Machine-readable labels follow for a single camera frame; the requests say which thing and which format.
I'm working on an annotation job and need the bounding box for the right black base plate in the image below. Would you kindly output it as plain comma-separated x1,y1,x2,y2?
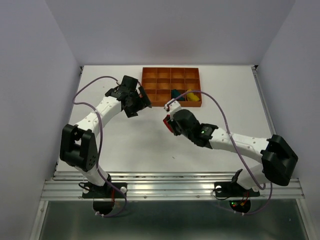
213,181,260,198

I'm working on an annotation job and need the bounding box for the orange compartment tray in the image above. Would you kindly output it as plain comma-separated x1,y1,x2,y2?
141,67,202,107

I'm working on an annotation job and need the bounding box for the teal sock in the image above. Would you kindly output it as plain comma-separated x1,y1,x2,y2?
171,89,186,102

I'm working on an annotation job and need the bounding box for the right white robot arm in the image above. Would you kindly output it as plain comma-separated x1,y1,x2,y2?
163,109,298,195

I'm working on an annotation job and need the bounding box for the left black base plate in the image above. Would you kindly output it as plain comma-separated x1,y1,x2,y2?
78,182,127,199

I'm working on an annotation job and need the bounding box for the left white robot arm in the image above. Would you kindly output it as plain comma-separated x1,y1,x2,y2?
59,75,152,197

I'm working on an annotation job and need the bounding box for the aluminium mounting rail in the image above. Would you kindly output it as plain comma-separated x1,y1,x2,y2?
41,171,305,201

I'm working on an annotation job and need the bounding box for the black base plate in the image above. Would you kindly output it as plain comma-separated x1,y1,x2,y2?
213,181,260,198
78,182,127,199

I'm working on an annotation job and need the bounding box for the red sock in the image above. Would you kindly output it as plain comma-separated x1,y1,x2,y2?
163,115,174,133

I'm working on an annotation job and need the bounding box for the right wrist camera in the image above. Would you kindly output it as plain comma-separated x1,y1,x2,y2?
164,99,182,119

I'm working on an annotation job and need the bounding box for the yellow bear sock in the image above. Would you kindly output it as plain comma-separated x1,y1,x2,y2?
185,89,200,102

